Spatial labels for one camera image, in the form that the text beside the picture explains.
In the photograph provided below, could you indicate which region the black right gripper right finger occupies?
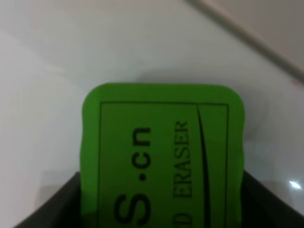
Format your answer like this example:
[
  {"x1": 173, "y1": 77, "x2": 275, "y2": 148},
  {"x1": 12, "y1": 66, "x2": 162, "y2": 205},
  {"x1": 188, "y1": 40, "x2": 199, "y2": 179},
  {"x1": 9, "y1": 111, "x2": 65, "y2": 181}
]
[{"x1": 241, "y1": 171, "x2": 304, "y2": 228}]

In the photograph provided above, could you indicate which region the white aluminium-framed whiteboard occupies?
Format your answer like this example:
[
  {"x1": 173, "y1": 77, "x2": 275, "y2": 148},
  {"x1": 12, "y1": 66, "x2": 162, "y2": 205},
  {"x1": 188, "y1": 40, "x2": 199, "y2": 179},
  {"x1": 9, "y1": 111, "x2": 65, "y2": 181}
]
[{"x1": 0, "y1": 0, "x2": 304, "y2": 228}]

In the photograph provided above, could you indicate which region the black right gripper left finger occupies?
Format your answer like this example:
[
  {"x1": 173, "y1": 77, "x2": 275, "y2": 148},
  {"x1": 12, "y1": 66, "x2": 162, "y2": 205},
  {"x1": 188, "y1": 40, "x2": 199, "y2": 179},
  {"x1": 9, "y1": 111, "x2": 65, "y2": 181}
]
[{"x1": 16, "y1": 172, "x2": 82, "y2": 228}]

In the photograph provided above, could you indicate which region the green whiteboard eraser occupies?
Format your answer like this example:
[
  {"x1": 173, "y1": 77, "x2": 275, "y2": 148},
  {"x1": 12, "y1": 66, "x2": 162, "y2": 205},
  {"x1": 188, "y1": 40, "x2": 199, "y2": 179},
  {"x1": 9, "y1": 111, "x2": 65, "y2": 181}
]
[{"x1": 80, "y1": 84, "x2": 245, "y2": 228}]

